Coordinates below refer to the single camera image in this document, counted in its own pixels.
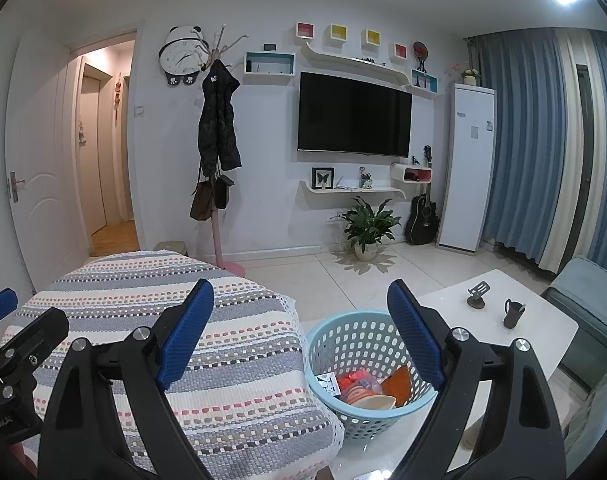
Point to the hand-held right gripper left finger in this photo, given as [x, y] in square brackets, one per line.
[183, 340]

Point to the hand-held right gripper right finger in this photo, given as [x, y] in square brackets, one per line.
[416, 330]

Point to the orange bottle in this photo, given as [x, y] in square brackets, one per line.
[398, 387]

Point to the light blue plastic basket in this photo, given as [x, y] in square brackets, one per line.
[353, 340]

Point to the pink red bottle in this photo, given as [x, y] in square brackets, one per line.
[358, 382]

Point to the white carton box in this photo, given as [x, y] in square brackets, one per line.
[328, 386]

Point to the striped woven tablecloth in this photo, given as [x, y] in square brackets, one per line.
[243, 360]

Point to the phone stand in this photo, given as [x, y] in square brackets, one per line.
[478, 297]

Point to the white coffee table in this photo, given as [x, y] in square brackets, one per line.
[503, 355]

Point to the grey bin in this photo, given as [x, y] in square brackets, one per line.
[171, 247]

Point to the dark cup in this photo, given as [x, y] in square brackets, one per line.
[512, 316]

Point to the pink coat rack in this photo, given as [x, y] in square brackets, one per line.
[217, 240]

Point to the black guitar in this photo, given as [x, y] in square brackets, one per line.
[422, 220]

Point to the potted green plant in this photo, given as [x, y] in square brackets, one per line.
[371, 222]

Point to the brown bag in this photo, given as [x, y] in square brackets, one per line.
[202, 205]

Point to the white curved lower shelf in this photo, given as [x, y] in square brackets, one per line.
[353, 191]

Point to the white curved shelf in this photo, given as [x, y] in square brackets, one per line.
[358, 62]
[353, 191]

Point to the black bag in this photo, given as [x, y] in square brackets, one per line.
[223, 192]

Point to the white door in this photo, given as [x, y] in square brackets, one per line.
[48, 160]

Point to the pen holder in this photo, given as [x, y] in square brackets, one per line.
[366, 180]

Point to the white standing air conditioner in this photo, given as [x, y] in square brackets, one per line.
[466, 170]

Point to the grey green armchair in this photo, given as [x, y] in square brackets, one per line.
[588, 305]

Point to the light blue chair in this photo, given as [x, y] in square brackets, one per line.
[598, 420]

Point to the black coat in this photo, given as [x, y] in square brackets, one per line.
[218, 120]

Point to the blue white curtain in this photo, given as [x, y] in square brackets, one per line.
[528, 135]

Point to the small teal box shelf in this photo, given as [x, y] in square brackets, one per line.
[424, 91]

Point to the hanging hallway ornament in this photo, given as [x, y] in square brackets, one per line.
[117, 97]

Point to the small flower pot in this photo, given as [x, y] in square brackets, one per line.
[471, 77]

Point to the white curved upper shelf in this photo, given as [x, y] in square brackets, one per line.
[358, 62]

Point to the red fan ornament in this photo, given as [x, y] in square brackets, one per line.
[422, 51]

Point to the long teal box shelf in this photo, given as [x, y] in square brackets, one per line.
[269, 72]

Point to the white red wall box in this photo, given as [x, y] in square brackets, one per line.
[411, 174]

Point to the butterfly picture frame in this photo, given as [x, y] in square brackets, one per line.
[323, 178]

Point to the wall television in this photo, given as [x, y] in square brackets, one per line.
[353, 112]

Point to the red wall cube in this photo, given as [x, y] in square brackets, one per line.
[305, 30]
[401, 50]

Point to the panda wall clock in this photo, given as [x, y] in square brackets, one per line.
[181, 55]

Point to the yellow wall cube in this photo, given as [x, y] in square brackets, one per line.
[338, 33]
[373, 37]

